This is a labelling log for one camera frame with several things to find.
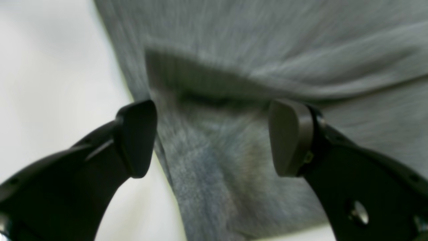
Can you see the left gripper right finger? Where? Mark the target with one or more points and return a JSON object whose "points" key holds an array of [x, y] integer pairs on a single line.
{"points": [[366, 195]]}

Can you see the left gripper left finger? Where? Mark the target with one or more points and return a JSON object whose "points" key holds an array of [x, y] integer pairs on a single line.
{"points": [[63, 197]]}

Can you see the heather grey T-shirt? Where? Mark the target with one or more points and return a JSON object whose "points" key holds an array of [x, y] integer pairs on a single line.
{"points": [[213, 66]]}

